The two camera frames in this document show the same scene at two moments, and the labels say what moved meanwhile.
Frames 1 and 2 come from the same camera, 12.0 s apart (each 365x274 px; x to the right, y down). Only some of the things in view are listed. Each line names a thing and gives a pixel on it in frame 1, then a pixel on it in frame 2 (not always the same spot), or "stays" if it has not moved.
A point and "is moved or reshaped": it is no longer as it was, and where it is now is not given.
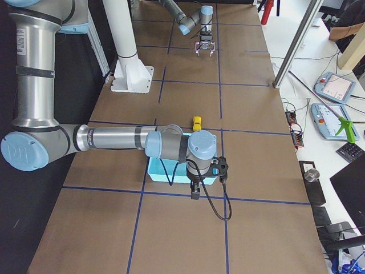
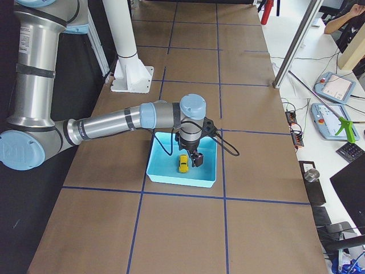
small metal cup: [311, 174] stays
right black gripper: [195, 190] -> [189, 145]
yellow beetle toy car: [197, 125] is moved or reshaped
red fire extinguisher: [269, 4] stays
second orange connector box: [297, 139] stays
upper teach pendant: [335, 87] stays
